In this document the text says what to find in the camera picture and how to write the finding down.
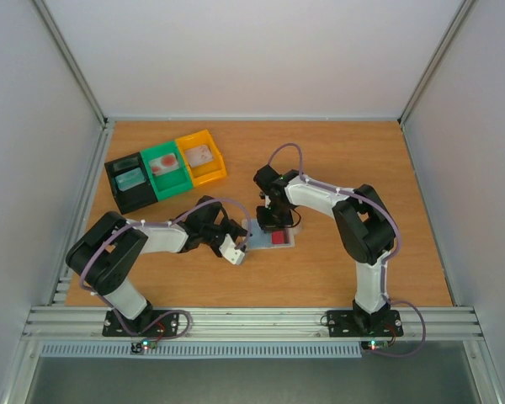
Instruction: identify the beige card holder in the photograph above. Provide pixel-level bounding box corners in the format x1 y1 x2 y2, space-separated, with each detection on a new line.
242 219 302 251

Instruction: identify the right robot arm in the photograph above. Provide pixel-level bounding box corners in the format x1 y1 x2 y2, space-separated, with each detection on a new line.
253 165 400 335

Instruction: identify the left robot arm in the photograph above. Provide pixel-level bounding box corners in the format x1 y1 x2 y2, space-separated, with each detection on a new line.
65 195 252 335

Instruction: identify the card in yellow bin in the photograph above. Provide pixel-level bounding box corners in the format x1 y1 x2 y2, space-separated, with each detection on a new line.
184 144 214 167

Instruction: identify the red card in green bin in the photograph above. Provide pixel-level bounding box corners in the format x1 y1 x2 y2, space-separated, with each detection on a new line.
148 152 180 177

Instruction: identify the teal card in black bin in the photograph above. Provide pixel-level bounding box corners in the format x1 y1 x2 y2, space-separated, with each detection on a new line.
114 167 146 192

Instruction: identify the green plastic bin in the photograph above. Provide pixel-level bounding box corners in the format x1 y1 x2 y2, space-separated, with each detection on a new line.
141 141 193 201

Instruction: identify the yellow plastic bin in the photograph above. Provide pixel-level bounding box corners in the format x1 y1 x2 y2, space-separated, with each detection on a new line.
175 130 227 188

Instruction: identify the black plastic bin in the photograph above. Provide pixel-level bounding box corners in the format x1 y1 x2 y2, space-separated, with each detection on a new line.
104 152 157 215

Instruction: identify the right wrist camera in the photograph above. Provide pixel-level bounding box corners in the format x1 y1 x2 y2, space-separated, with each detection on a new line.
259 191 271 208

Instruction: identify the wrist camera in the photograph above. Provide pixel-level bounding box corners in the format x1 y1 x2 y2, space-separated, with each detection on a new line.
259 191 271 208
219 235 246 265

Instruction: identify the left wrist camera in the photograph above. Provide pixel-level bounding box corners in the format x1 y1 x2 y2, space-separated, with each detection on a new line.
219 235 246 265

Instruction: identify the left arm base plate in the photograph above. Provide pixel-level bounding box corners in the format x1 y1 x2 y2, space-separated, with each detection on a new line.
102 309 180 338

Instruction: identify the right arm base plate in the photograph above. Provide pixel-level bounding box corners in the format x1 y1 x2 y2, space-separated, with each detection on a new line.
324 310 404 338

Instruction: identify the grey slotted cable duct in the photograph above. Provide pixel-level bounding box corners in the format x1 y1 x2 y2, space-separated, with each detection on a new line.
40 342 362 359

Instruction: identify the aluminium front rail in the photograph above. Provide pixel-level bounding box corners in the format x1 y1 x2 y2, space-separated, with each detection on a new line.
21 306 484 342

